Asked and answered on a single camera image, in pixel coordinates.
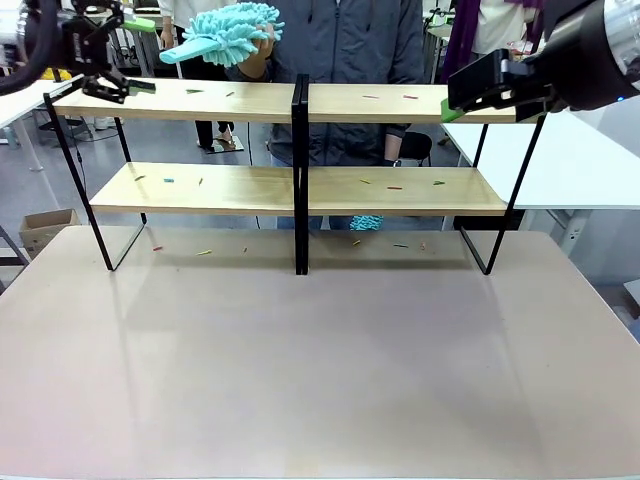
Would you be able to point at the person with purple scarf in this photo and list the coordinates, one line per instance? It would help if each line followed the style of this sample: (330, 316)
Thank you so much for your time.
(465, 30)

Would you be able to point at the brown cardboard box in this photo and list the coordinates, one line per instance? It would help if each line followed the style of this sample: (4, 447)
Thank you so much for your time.
(47, 230)

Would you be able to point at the small white table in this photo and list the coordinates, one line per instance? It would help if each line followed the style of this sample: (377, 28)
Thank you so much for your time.
(30, 150)

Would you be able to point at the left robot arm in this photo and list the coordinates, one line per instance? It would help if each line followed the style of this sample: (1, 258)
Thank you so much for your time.
(22, 22)

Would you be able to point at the black wrist watch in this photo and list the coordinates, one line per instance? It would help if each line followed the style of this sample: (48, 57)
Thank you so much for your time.
(395, 162)

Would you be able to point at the black chair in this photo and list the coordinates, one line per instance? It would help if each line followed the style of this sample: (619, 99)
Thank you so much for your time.
(417, 145)

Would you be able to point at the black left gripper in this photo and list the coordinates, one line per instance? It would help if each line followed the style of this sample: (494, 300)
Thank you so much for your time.
(82, 45)

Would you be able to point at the flat floor scale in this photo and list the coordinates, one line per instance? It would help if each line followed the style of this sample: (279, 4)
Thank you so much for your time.
(226, 146)

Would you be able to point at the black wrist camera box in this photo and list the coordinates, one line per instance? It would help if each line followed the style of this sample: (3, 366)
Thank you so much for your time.
(475, 80)

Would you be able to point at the person in grey jacket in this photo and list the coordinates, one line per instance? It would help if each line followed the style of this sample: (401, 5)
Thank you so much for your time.
(350, 50)

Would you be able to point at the large white table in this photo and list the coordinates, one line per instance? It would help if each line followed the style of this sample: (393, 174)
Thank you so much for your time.
(575, 160)

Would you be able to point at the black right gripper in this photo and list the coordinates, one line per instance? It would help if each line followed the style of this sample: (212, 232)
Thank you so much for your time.
(537, 75)

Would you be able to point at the wooden shelf unit black frame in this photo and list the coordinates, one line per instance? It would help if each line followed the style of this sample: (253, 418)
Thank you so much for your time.
(400, 107)
(200, 107)

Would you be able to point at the person's right forearm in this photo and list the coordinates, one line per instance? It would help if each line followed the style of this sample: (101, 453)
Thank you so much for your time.
(237, 73)

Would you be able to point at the person's right hand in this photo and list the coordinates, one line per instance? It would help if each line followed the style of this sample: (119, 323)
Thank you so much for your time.
(257, 62)

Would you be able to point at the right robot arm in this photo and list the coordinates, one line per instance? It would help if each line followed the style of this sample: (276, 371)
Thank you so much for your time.
(590, 50)

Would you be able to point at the person's left forearm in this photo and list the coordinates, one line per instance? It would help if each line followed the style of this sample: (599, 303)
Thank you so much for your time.
(394, 145)

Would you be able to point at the grey background desk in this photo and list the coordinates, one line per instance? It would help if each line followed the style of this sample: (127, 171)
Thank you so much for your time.
(146, 50)

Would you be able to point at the person in white top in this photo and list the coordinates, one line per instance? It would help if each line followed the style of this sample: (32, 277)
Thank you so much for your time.
(175, 12)

